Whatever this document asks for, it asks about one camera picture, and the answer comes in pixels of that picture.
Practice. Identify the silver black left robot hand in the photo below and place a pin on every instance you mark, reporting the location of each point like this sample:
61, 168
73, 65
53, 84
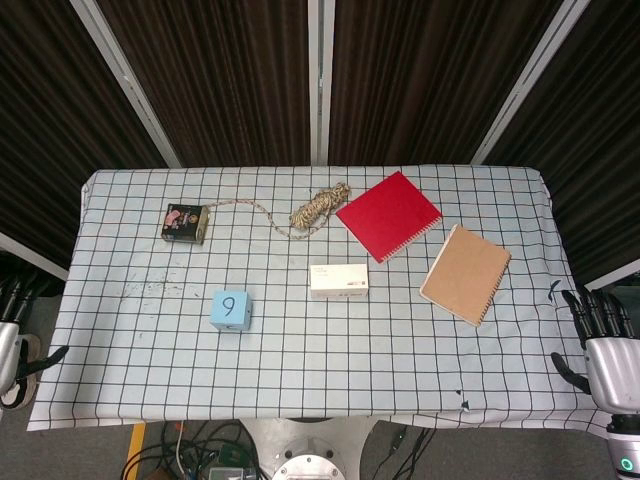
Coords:
9, 350

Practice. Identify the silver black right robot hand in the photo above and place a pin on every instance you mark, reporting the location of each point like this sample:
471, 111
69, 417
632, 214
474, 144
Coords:
612, 365

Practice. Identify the blue numbered cube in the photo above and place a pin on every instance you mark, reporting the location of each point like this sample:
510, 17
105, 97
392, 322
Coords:
231, 310

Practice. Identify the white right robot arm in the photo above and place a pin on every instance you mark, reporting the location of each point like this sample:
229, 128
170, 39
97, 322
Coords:
625, 450

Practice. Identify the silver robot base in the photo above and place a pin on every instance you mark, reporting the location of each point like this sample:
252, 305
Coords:
310, 450

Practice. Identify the yellow floor tape strip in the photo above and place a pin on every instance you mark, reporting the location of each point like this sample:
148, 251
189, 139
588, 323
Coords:
135, 450

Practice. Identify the brown kraft spiral notebook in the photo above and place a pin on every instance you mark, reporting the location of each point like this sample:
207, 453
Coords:
465, 275

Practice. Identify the dark luncheon meat tin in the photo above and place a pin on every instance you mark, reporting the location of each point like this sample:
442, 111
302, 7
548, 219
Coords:
184, 224

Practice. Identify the red spiral notebook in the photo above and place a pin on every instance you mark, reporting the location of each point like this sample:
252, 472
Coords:
387, 216

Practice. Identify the white cardboard box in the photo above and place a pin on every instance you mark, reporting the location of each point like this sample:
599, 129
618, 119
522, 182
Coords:
340, 280

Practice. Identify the blue checkered tablecloth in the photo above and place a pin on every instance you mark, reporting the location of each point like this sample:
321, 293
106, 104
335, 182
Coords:
320, 360

